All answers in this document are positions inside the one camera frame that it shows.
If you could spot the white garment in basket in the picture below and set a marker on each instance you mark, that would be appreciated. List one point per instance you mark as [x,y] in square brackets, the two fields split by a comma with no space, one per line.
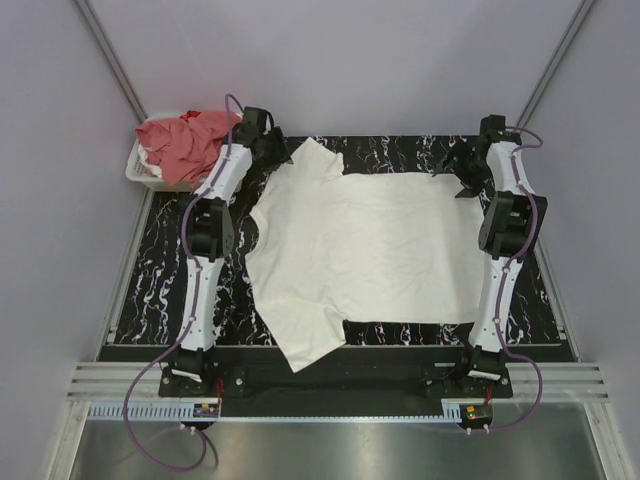
[143,158]

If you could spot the aluminium frame post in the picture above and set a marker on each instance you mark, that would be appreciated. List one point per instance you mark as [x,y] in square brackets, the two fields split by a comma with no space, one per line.
[104,45]
[576,24]

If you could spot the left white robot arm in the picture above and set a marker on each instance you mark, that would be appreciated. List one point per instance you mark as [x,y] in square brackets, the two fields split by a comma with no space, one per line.
[207,236]

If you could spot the black marbled table mat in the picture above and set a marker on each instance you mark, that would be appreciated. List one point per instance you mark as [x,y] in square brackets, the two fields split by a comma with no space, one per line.
[151,311]

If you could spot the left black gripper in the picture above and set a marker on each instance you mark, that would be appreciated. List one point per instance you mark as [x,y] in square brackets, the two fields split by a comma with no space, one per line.
[281,154]

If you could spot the left aluminium frame post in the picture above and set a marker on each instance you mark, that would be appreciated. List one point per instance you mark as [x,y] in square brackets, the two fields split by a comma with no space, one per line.
[104,45]

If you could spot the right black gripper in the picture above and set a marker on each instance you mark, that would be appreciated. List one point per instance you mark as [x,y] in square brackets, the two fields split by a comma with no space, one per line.
[471,184]

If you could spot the white plastic laundry basket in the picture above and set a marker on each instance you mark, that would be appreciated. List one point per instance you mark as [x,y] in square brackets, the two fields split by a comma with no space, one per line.
[140,172]

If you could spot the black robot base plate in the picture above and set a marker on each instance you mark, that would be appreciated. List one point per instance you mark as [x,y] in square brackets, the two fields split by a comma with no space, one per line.
[433,371]

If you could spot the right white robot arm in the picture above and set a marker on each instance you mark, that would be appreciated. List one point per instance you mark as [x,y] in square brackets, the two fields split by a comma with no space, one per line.
[508,234]

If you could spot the white t-shirt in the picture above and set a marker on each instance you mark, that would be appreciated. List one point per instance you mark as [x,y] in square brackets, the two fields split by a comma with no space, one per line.
[335,247]

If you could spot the pink crumpled t-shirt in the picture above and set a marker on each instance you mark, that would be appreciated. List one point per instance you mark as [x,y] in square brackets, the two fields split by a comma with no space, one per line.
[186,147]

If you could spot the grey slotted cable duct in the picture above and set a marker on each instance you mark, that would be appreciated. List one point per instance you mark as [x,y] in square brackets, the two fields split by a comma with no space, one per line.
[199,412]

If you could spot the right aluminium frame post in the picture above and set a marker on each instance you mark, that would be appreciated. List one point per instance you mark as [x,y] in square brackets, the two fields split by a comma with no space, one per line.
[576,24]

